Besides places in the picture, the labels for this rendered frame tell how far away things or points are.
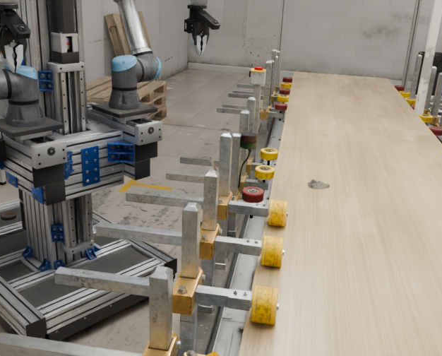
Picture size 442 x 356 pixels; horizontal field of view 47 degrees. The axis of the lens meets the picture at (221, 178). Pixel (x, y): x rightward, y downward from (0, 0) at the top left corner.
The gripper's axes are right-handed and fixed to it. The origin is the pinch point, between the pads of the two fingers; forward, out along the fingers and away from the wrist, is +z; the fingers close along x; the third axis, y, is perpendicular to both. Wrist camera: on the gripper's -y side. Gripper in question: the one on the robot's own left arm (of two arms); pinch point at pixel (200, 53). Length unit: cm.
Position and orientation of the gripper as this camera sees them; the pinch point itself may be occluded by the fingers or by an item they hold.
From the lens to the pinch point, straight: 230.2
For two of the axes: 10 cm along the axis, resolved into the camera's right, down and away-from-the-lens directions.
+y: -7.2, -2.8, 6.4
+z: -0.5, 9.3, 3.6
